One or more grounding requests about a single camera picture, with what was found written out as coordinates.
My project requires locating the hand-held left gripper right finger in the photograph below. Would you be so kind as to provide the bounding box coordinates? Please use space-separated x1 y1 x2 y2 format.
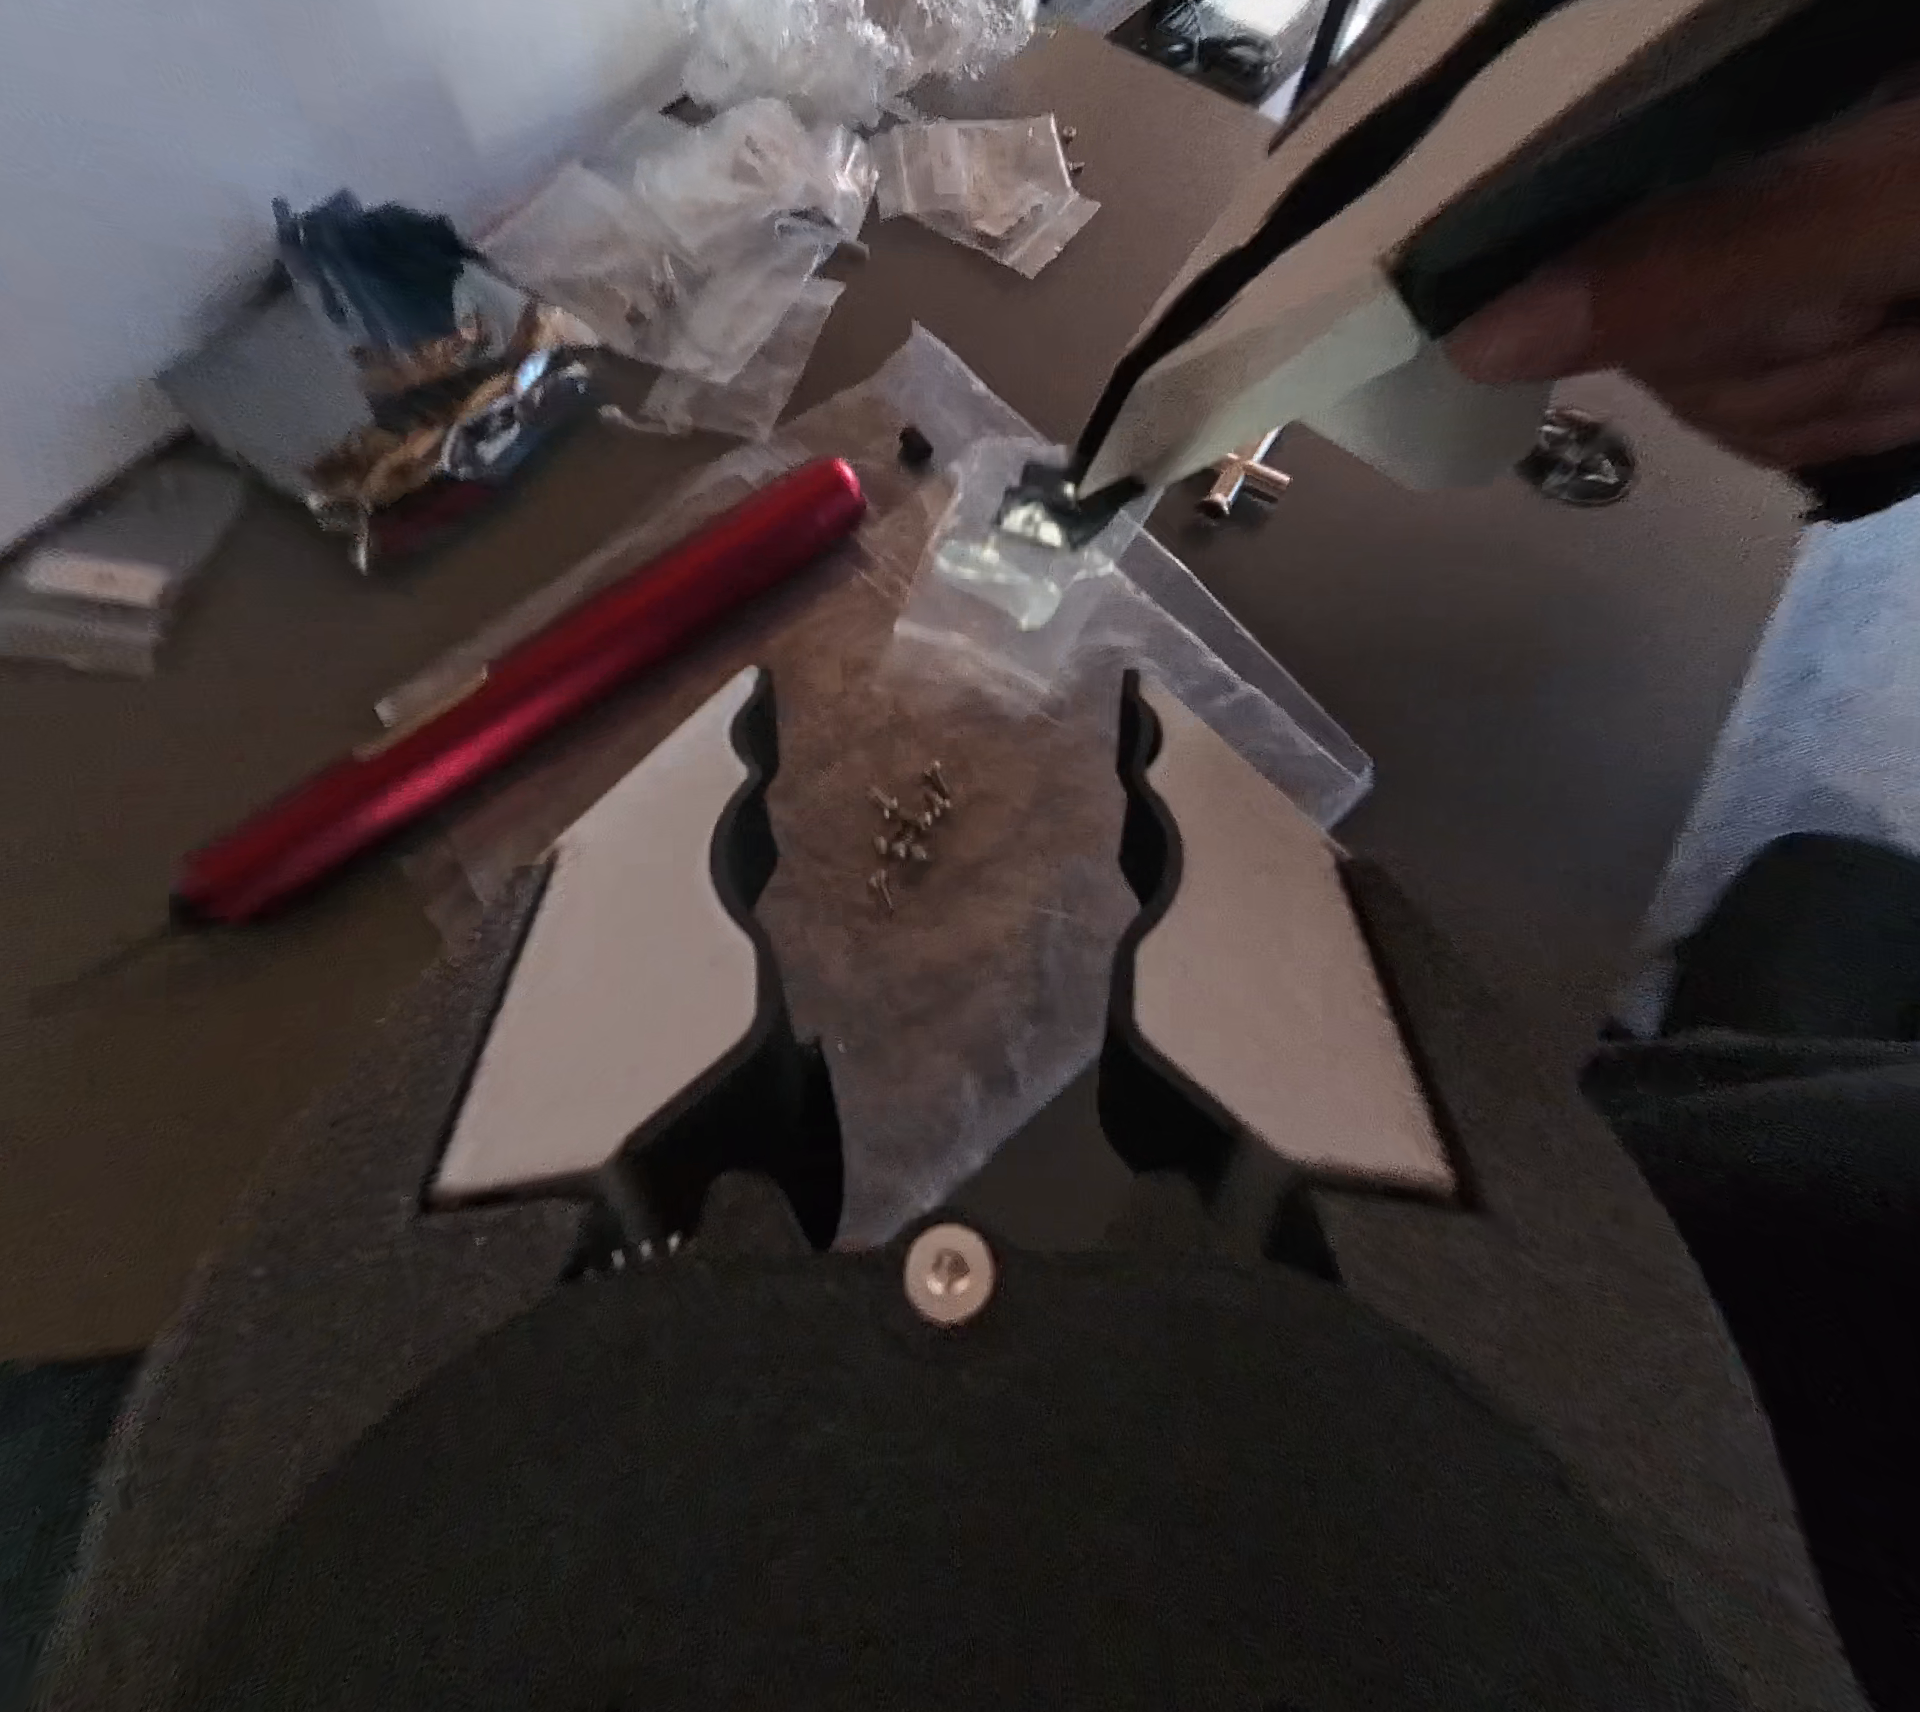
1115 668 1465 1208

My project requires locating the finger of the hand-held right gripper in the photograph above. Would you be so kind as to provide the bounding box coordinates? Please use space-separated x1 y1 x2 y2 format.
1067 0 1535 472
1106 0 1737 493

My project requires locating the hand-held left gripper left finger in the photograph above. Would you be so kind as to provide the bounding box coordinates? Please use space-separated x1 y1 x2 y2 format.
426 668 782 1213

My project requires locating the small clear plastic bag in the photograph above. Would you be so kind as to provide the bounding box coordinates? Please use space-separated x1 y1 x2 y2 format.
925 433 1151 638

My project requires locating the person's right hand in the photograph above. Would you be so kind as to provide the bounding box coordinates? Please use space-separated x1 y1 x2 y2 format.
1444 110 1920 517

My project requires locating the metal cross wrench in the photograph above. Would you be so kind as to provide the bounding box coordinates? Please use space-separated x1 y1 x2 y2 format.
1187 417 1295 531

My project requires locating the round metal grommet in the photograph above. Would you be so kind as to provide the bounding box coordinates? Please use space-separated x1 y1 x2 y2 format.
1514 403 1640 509

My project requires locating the red screwdriver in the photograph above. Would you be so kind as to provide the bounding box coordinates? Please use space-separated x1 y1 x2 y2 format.
29 451 875 997

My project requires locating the large clear zip bag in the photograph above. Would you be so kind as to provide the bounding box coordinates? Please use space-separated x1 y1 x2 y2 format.
454 320 1379 1260

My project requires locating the narrow clear sleeve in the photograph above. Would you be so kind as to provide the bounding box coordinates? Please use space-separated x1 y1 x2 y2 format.
351 496 782 783

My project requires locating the pile of clear parts bags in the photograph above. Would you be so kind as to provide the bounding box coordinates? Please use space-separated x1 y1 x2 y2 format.
475 0 1107 442

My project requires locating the silver foil bag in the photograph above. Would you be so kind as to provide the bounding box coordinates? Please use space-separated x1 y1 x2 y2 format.
154 186 606 577

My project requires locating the small clear parts bag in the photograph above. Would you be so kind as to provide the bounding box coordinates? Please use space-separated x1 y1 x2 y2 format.
0 447 251 682

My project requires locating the orange cardboard box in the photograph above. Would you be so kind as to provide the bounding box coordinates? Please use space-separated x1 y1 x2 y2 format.
0 0 786 562

